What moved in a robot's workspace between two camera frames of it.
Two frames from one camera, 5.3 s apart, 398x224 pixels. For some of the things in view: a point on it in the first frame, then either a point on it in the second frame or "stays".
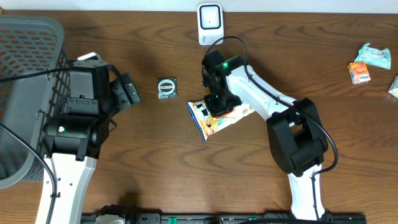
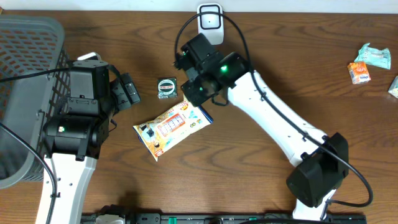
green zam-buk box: [166, 88] stays
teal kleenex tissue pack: [393, 87] stays
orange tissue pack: [358, 72] stays
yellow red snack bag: [208, 124] to [163, 132]
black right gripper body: [219, 102] to [195, 89]
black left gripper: [125, 92] stays
